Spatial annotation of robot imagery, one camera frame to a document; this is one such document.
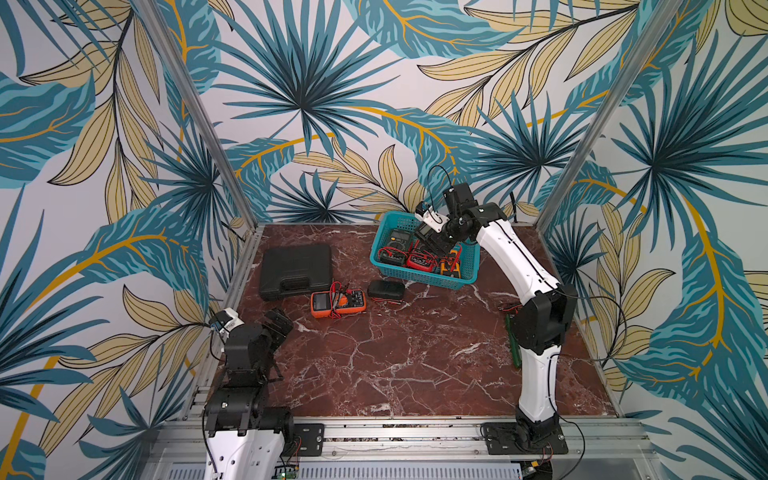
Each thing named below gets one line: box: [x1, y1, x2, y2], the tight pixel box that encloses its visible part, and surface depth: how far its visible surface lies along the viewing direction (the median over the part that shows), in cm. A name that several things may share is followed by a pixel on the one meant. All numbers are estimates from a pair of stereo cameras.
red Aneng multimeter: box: [406, 253, 439, 272], surface depth 100 cm
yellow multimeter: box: [440, 249, 461, 279], surface depth 105 cm
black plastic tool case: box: [259, 244, 332, 301], surface depth 100 cm
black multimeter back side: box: [368, 280, 406, 300], surface depth 100 cm
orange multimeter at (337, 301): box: [310, 281, 367, 319], surface depth 95 cm
